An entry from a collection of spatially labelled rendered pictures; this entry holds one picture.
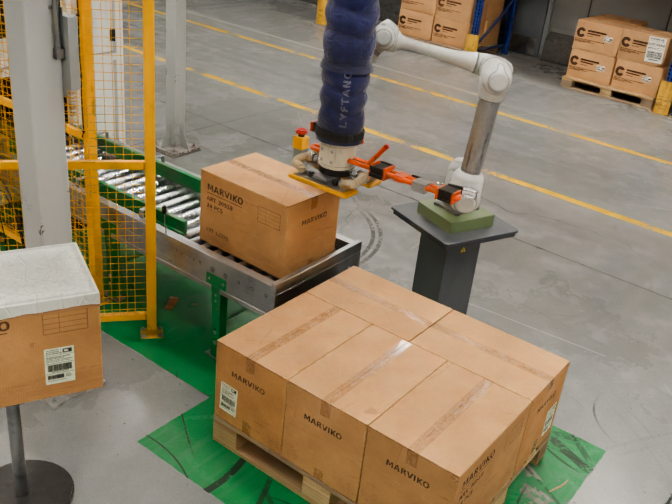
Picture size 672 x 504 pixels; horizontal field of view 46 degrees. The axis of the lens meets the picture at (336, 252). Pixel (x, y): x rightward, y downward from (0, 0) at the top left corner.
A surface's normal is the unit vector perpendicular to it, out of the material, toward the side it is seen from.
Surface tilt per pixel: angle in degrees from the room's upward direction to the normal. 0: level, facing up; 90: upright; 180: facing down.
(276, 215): 90
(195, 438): 0
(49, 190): 90
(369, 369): 0
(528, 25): 90
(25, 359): 90
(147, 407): 0
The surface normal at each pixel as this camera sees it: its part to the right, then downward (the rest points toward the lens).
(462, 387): 0.10, -0.89
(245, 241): -0.63, 0.30
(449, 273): 0.51, 0.44
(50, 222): 0.78, 0.33
